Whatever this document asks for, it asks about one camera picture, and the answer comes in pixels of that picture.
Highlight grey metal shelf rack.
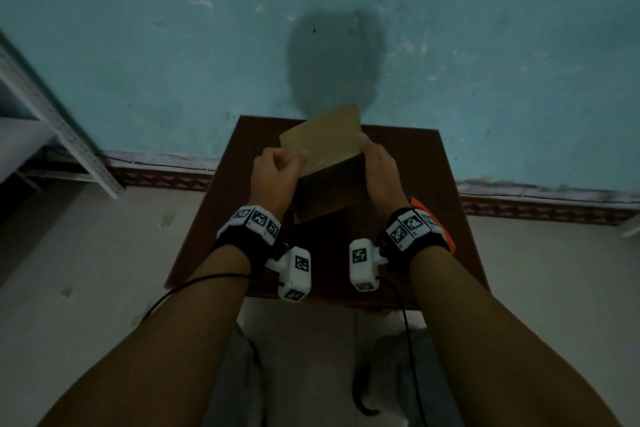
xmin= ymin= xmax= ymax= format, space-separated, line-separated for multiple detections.
xmin=0 ymin=30 xmax=125 ymax=200

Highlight black cable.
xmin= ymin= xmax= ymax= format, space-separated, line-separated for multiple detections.
xmin=380 ymin=276 xmax=429 ymax=427
xmin=140 ymin=272 xmax=251 ymax=324

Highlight dark brown wooden table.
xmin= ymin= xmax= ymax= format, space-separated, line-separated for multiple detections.
xmin=165 ymin=115 xmax=491 ymax=312

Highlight white wrist camera with marker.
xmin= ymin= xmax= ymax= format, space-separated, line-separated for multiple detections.
xmin=265 ymin=246 xmax=312 ymax=302
xmin=348 ymin=238 xmax=390 ymax=292

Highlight person's dark sandal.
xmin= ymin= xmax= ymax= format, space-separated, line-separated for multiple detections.
xmin=351 ymin=361 xmax=382 ymax=417

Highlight person's left hand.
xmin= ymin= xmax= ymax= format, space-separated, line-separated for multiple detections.
xmin=247 ymin=146 xmax=306 ymax=221

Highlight person's right forearm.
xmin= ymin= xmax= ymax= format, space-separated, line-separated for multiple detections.
xmin=407 ymin=245 xmax=621 ymax=427

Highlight person's grey shorts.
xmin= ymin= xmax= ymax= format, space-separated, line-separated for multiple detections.
xmin=202 ymin=323 xmax=467 ymax=427

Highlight black wristband with marker tiles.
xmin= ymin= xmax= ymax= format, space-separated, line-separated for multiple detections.
xmin=215 ymin=205 xmax=284 ymax=276
xmin=375 ymin=206 xmax=451 ymax=272

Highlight person's left forearm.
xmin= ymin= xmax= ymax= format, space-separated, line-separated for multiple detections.
xmin=37 ymin=244 xmax=252 ymax=427

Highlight orange tool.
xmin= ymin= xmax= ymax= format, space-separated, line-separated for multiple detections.
xmin=409 ymin=196 xmax=459 ymax=255

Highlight brown cardboard box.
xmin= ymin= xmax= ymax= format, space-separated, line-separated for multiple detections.
xmin=278 ymin=104 xmax=368 ymax=225

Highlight person's right hand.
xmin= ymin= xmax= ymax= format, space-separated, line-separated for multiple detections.
xmin=358 ymin=134 xmax=411 ymax=222

